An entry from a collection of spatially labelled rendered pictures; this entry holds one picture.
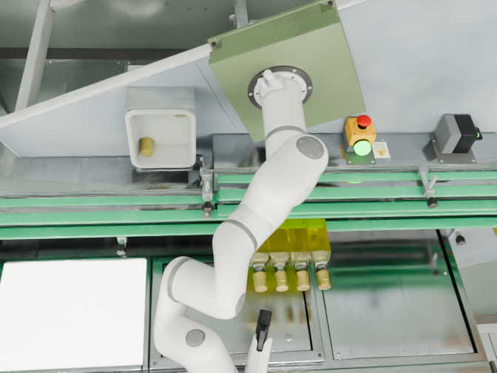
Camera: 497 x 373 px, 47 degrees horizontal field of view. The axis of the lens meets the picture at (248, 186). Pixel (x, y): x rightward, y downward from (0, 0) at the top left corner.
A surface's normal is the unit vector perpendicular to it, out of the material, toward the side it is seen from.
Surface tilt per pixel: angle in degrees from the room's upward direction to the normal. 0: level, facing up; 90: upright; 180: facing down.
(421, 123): 0
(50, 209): 90
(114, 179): 90
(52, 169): 90
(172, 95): 90
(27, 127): 0
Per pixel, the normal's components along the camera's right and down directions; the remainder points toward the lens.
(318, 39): 0.06, 0.82
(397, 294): 0.05, -0.59
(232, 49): -0.35, -0.53
